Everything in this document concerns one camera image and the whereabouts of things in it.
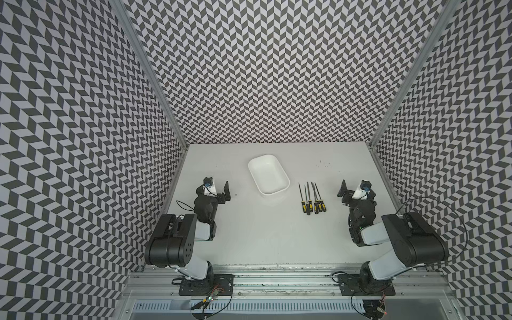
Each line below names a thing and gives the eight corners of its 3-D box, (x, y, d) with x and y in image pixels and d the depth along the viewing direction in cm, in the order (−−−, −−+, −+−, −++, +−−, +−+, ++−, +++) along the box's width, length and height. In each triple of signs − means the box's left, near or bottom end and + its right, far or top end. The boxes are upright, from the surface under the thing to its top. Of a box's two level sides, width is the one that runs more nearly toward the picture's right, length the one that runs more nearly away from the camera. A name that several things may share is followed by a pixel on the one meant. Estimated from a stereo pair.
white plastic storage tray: (264, 205, 95) (264, 197, 89) (247, 169, 109) (246, 160, 103) (294, 194, 99) (295, 185, 93) (274, 160, 113) (274, 151, 107)
